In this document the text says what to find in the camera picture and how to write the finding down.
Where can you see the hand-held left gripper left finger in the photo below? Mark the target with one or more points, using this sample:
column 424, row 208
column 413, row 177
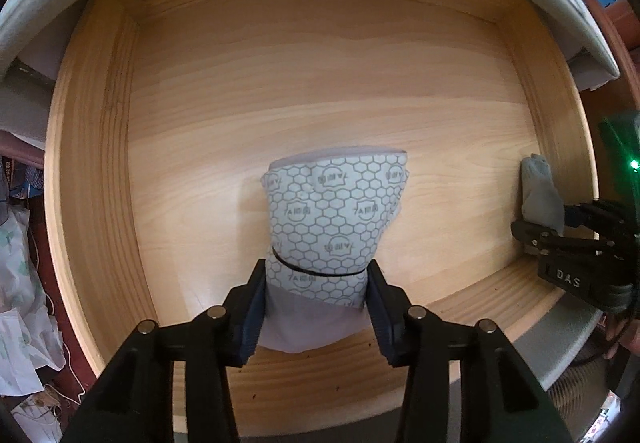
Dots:
column 252, row 318

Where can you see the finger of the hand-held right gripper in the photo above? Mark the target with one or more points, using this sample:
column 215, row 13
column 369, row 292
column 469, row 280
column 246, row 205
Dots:
column 535, row 235
column 600, row 215

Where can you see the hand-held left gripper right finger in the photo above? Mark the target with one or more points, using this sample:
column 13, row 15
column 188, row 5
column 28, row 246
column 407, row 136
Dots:
column 380, row 318

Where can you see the grey ribbed underwear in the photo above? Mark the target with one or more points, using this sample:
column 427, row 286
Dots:
column 542, row 203

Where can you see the grey hexagon-patterned underwear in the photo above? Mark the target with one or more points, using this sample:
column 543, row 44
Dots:
column 330, row 213

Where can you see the wooden drawer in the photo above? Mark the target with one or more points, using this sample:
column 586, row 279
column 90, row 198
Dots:
column 250, row 98

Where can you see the person's right hand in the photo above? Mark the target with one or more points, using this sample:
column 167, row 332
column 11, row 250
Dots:
column 625, row 338

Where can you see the white plastic bag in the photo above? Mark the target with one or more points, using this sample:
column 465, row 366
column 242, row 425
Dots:
column 20, row 323

